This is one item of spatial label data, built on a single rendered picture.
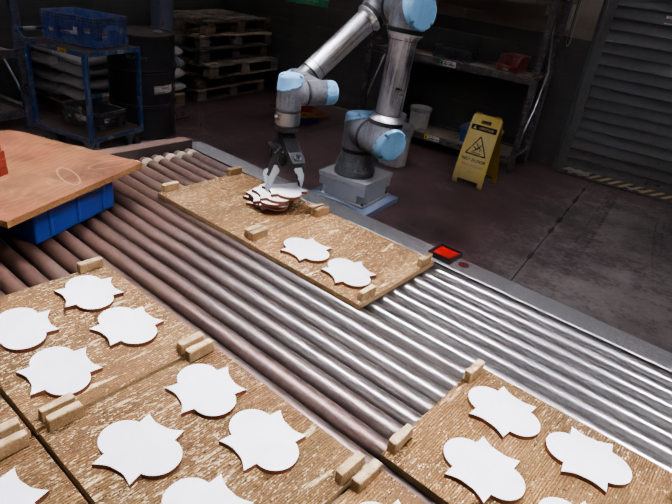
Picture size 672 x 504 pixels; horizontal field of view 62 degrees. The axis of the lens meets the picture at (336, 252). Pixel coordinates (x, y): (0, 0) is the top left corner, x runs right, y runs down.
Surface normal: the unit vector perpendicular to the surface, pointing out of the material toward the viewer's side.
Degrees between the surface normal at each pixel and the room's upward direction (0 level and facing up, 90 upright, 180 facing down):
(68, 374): 0
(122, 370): 0
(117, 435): 0
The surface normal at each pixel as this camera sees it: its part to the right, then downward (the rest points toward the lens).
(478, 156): -0.56, 0.10
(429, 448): 0.12, -0.88
